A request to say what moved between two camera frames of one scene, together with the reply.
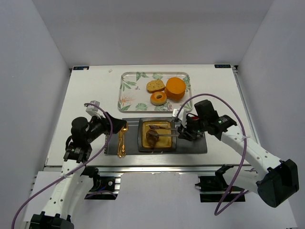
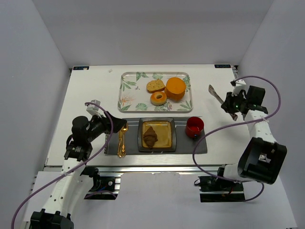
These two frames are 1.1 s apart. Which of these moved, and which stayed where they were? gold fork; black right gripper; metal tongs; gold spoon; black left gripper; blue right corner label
Moved: metal tongs; black right gripper
Stayed: blue right corner label; gold spoon; gold fork; black left gripper
